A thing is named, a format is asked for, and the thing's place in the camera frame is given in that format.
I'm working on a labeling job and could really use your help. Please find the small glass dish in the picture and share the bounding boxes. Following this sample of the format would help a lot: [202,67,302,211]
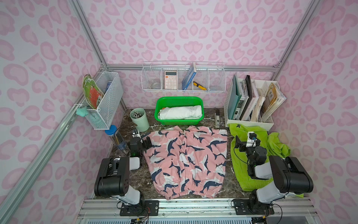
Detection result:
[150,80,161,90]

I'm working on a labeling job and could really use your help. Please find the blue lid pencil jar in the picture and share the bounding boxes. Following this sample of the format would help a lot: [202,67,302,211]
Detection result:
[105,125,127,151]

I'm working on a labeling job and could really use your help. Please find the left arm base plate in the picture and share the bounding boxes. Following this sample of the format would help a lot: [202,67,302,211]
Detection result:
[117,200,159,217]

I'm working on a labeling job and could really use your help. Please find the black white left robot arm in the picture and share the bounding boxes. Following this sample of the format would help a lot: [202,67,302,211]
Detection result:
[94,156,145,207]

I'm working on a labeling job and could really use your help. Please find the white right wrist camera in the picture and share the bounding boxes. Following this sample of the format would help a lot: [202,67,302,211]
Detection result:
[246,131,257,147]

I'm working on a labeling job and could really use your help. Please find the pink shark print shorts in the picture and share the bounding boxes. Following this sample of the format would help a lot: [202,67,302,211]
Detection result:
[144,126,228,200]

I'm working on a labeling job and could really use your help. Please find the brown paper envelopes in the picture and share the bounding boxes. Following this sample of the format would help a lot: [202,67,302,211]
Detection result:
[261,83,287,122]

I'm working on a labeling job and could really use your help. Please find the white rolled cloth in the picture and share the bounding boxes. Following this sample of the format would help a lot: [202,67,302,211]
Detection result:
[158,105,203,120]

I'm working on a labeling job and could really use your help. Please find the yellow utility knife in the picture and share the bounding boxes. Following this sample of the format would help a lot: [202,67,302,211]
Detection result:
[193,81,207,91]

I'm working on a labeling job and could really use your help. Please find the green plastic basket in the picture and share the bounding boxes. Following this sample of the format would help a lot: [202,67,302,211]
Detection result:
[154,97,204,125]

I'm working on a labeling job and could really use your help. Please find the lime green garment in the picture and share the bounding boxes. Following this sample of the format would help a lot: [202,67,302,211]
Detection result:
[229,124,291,191]

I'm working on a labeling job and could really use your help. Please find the white file organizer rack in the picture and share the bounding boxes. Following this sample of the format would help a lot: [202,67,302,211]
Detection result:
[224,75,280,131]

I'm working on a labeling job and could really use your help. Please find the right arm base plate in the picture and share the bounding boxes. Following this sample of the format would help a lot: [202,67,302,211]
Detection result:
[231,198,275,216]

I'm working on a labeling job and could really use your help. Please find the clear wire wall shelf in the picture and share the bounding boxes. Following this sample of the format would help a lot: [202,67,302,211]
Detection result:
[140,61,226,92]

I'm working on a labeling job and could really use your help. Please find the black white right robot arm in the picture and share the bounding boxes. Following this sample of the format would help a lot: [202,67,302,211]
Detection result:
[234,132,314,212]

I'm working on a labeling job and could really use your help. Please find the white mesh wall basket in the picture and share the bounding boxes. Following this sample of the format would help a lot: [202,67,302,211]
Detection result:
[84,71,124,130]

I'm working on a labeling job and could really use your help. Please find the green red paper packet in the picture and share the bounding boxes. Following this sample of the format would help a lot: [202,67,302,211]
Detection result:
[82,74,104,109]

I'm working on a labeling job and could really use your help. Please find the blue book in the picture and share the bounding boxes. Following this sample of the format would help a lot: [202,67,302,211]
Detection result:
[182,62,197,91]

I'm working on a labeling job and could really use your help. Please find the mint green cup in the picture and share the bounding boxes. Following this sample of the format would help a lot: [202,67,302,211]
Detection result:
[130,108,149,132]

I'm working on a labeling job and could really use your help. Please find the black remote control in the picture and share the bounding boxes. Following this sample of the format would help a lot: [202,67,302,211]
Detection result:
[215,109,220,129]

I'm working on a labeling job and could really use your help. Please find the dark green folder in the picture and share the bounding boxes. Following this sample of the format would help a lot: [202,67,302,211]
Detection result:
[228,75,241,119]

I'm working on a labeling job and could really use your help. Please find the pink calculator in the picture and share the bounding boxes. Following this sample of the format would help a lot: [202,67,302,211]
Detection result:
[164,71,178,90]

